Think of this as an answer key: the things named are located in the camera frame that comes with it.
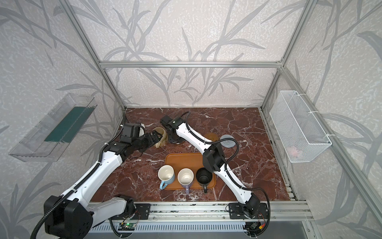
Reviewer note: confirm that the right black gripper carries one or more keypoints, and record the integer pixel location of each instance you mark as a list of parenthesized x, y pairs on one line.
[(172, 135)]

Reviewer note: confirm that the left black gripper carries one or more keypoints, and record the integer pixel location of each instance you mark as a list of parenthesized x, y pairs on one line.
[(152, 138)]

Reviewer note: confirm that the beige glazed mug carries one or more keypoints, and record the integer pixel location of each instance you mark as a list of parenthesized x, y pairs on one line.
[(163, 137)]

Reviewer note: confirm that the round wooden saucer coaster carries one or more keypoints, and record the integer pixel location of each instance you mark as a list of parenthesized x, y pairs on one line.
[(212, 136)]

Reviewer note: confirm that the light blue mug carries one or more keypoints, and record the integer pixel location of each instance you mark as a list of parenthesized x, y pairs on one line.
[(167, 176)]

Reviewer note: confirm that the purple mug white inside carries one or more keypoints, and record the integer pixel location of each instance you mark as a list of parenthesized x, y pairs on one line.
[(185, 178)]

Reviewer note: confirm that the grey round felt coaster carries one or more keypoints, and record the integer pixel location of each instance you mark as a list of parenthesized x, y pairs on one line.
[(227, 141)]

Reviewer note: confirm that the black mug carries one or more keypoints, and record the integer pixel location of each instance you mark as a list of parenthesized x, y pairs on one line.
[(204, 178)]

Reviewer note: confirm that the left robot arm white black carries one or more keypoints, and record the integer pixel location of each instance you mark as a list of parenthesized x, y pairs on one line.
[(69, 216)]

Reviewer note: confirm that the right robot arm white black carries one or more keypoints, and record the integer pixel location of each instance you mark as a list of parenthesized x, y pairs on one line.
[(215, 162)]

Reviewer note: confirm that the orange rectangular tray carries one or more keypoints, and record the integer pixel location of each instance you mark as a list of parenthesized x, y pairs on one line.
[(179, 161)]

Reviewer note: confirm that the green circuit board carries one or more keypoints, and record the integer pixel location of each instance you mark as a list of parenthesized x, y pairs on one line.
[(126, 226)]

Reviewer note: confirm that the pink object in basket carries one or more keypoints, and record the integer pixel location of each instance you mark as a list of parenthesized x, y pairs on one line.
[(293, 152)]

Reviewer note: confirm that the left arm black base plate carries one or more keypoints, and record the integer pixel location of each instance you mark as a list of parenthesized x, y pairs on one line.
[(133, 211)]

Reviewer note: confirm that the clear plastic wall bin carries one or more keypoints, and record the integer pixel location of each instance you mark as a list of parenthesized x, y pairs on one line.
[(47, 141)]

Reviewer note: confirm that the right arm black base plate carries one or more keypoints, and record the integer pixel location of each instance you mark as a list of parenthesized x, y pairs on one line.
[(236, 212)]

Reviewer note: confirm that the right electronics board with wires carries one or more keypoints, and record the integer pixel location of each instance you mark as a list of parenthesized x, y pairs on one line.
[(254, 227)]

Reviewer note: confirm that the white wire mesh basket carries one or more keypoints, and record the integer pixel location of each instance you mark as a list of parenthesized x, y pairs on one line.
[(297, 126)]

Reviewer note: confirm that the aluminium front rail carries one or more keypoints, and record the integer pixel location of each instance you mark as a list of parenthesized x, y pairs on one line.
[(202, 212)]

